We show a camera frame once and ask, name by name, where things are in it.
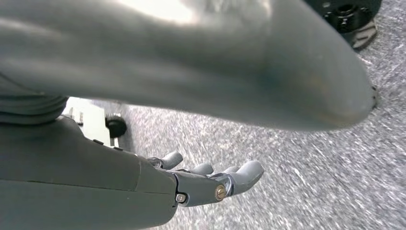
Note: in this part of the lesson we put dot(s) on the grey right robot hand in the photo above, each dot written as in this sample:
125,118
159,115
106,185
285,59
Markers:
158,57

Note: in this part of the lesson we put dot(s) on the black right robot foot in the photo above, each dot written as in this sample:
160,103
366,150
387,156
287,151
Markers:
345,19

